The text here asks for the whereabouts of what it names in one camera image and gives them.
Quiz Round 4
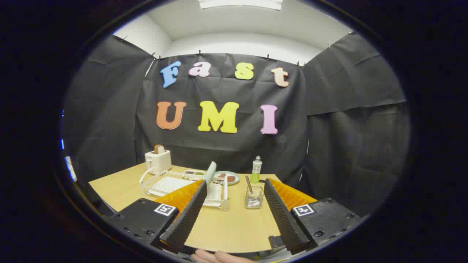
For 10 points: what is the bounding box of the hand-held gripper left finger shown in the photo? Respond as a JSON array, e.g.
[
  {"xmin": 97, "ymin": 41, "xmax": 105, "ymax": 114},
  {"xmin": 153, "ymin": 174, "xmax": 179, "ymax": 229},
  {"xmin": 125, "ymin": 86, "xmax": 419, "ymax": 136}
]
[{"xmin": 106, "ymin": 179, "xmax": 208, "ymax": 254}]

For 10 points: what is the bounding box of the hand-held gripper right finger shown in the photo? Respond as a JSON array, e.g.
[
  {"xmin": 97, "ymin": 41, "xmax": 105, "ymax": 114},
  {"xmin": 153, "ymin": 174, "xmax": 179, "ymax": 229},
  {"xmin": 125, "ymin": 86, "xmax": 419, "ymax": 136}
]
[{"xmin": 264, "ymin": 178, "xmax": 362, "ymax": 255}]

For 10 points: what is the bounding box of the white wire dish rack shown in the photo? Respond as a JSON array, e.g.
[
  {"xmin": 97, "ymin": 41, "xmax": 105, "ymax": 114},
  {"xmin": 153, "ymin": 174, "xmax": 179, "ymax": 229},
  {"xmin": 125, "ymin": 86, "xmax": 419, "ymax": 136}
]
[{"xmin": 139, "ymin": 166, "xmax": 229, "ymax": 211}]

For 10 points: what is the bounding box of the pale green plate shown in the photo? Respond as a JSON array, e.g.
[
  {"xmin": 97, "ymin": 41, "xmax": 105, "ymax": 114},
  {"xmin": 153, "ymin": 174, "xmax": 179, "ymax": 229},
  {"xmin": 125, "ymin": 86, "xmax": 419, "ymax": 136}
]
[
  {"xmin": 213, "ymin": 171, "xmax": 240, "ymax": 186},
  {"xmin": 204, "ymin": 161, "xmax": 217, "ymax": 190}
]

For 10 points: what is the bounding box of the green tea bottle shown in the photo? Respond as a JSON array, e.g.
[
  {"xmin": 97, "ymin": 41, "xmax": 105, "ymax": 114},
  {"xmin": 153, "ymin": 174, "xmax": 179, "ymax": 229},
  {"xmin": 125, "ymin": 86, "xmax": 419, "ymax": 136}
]
[{"xmin": 250, "ymin": 156, "xmax": 263, "ymax": 183}]

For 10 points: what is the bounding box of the white toaster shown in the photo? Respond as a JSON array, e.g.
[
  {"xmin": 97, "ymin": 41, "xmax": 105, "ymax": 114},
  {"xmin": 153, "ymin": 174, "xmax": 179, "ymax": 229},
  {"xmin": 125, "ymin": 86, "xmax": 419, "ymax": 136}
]
[{"xmin": 145, "ymin": 149, "xmax": 172, "ymax": 174}]

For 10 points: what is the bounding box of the black backdrop cloth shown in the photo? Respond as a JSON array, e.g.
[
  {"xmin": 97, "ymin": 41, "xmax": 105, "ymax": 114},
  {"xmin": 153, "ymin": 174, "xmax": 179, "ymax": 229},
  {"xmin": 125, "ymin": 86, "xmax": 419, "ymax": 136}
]
[{"xmin": 62, "ymin": 32, "xmax": 411, "ymax": 220}]

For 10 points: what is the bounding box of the ceiling light panel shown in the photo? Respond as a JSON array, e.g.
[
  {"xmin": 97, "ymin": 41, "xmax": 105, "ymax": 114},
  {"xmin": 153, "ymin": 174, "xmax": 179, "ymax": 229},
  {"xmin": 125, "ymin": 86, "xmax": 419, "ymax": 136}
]
[{"xmin": 199, "ymin": 0, "xmax": 283, "ymax": 10}]

